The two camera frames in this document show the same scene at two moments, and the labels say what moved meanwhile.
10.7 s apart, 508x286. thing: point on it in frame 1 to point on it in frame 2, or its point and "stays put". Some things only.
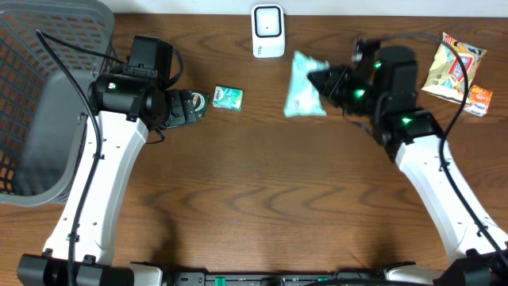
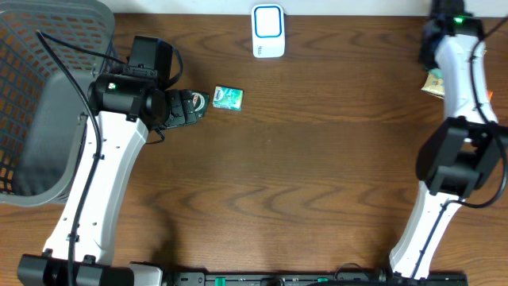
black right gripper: [329, 86] to [426, 49]
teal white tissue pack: [228, 98] stays put
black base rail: [278, 278] stays put
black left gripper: [177, 108] stays put
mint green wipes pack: [303, 99] to [437, 72]
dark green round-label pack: [201, 100] stays put
